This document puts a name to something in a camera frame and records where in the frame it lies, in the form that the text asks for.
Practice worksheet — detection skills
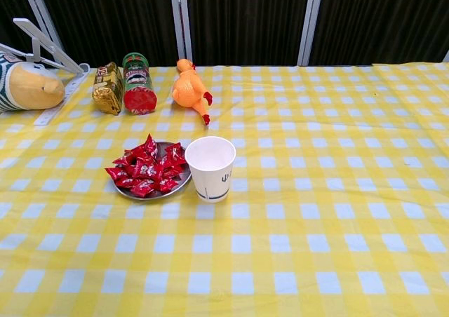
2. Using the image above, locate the gold snack packet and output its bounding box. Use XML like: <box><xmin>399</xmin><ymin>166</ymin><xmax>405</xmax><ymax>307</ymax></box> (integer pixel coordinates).
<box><xmin>91</xmin><ymin>61</ymin><xmax>124</xmax><ymax>116</ymax></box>

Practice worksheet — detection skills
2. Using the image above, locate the white paper cup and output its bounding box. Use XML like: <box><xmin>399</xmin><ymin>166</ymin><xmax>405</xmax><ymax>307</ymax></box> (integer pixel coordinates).
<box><xmin>185</xmin><ymin>136</ymin><xmax>236</xmax><ymax>204</ymax></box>

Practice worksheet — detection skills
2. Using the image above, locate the green Pringles can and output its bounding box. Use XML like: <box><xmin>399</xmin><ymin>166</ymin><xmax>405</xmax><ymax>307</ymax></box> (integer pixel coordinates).
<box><xmin>121</xmin><ymin>52</ymin><xmax>157</xmax><ymax>116</ymax></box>

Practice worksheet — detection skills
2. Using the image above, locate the orange rubber chicken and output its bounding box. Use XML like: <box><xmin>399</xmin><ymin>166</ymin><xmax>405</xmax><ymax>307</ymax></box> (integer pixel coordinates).
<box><xmin>170</xmin><ymin>58</ymin><xmax>214</xmax><ymax>126</ymax></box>

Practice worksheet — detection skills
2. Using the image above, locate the black pleated curtain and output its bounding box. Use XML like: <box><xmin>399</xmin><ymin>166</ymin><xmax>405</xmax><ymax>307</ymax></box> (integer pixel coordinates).
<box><xmin>0</xmin><ymin>0</ymin><xmax>449</xmax><ymax>67</ymax></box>

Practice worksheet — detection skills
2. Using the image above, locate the yellow checkered tablecloth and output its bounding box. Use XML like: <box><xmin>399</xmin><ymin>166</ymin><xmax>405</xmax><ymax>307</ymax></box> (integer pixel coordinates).
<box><xmin>0</xmin><ymin>62</ymin><xmax>449</xmax><ymax>317</ymax></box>

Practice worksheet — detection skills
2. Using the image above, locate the round metal plate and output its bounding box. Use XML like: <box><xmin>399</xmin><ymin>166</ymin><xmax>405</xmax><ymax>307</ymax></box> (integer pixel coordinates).
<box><xmin>112</xmin><ymin>140</ymin><xmax>193</xmax><ymax>201</ymax></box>

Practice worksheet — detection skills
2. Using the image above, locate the white folding stand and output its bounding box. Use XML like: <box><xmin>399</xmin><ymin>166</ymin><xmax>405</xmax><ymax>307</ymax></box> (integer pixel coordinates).
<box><xmin>0</xmin><ymin>18</ymin><xmax>91</xmax><ymax>127</ymax></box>

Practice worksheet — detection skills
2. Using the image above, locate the yellow striped plush toy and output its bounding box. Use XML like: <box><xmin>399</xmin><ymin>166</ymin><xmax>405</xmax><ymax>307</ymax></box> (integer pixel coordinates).
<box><xmin>0</xmin><ymin>51</ymin><xmax>67</xmax><ymax>113</ymax></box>

